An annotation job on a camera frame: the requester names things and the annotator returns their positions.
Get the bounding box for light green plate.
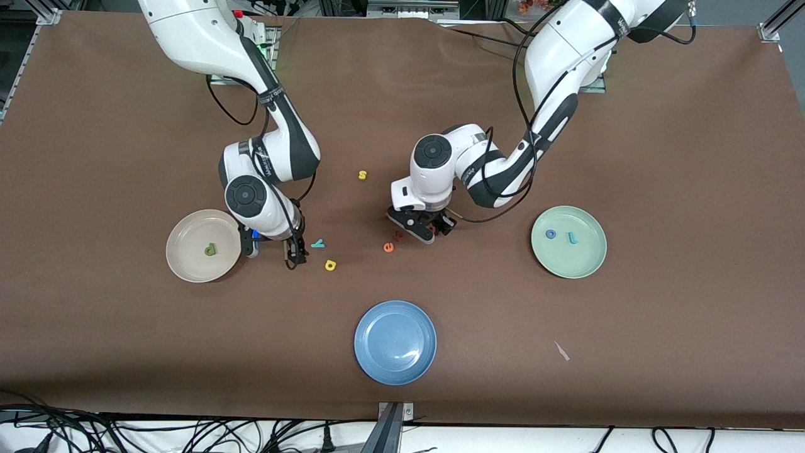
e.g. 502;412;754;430
531;206;608;279

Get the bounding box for grey background device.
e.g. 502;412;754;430
368;0;460;20

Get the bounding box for grey aluminium profile post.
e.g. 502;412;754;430
376;401;414;453

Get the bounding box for brown table cover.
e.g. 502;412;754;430
0;9;805;430

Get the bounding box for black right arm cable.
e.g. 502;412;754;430
206;74;260;126

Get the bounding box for beige brown plate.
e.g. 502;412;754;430
165;209;243;283

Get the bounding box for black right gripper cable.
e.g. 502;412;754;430
284;170;317;271

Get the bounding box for silver aluminium frame bar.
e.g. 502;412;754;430
764;0;805;35

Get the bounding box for blue plate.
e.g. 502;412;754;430
353;300;438;386

